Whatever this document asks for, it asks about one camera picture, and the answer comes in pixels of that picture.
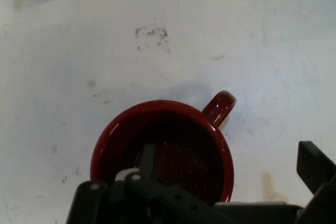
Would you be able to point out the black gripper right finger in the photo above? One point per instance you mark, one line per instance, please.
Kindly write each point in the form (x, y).
(315, 166)

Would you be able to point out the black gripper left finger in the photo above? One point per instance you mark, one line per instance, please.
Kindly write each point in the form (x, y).
(162, 195)

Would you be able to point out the dark red ceramic mug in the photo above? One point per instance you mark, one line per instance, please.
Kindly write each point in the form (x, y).
(183, 129)

